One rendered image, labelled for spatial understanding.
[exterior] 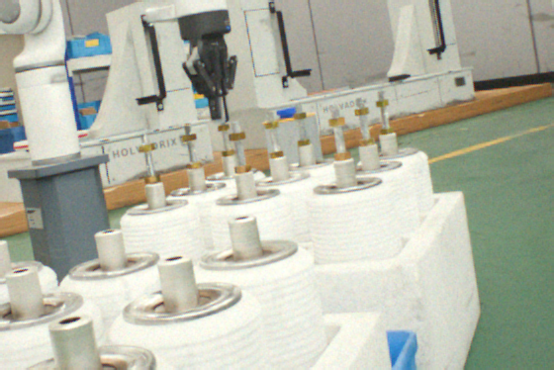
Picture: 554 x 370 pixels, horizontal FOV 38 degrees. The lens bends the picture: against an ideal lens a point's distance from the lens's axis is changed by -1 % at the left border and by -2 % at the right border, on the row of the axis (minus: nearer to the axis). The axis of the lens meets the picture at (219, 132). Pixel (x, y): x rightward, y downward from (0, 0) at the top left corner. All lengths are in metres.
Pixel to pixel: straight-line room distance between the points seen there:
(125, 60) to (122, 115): 0.23
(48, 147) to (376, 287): 0.79
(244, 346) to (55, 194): 0.99
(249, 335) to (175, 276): 0.06
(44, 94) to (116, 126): 1.95
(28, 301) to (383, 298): 0.39
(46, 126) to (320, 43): 6.71
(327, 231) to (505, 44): 5.89
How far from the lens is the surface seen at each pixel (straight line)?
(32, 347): 0.53
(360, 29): 7.66
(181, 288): 0.50
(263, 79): 3.72
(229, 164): 1.18
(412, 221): 0.98
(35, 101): 1.46
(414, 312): 0.83
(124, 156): 3.22
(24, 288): 0.56
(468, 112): 4.54
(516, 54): 6.65
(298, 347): 0.59
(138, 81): 3.46
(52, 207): 1.45
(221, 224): 0.90
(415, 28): 4.66
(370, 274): 0.82
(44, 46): 1.49
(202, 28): 1.15
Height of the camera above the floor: 0.38
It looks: 3 degrees down
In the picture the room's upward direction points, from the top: 10 degrees counter-clockwise
